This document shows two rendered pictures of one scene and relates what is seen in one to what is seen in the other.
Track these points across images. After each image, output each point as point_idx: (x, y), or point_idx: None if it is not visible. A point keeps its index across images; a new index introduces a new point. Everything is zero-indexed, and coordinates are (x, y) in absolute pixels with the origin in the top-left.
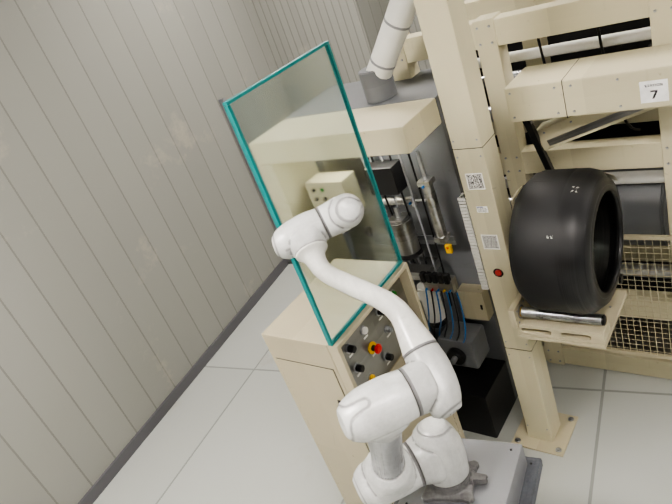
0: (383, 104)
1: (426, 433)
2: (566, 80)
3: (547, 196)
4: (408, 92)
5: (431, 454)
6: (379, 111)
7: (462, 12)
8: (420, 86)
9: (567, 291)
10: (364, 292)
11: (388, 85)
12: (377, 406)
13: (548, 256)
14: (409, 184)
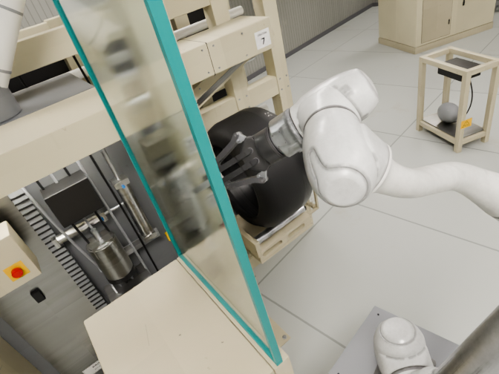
0: (22, 116)
1: (410, 337)
2: (209, 41)
3: (258, 126)
4: (38, 102)
5: (425, 349)
6: (35, 117)
7: None
8: (43, 96)
9: (308, 186)
10: (453, 171)
11: (12, 96)
12: None
13: (292, 165)
14: (100, 194)
